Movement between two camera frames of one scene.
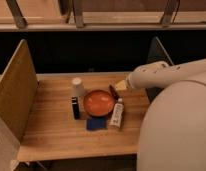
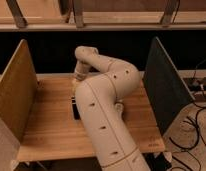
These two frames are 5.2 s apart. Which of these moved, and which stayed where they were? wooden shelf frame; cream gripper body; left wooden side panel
Moved: cream gripper body
Stayed: left wooden side panel; wooden shelf frame
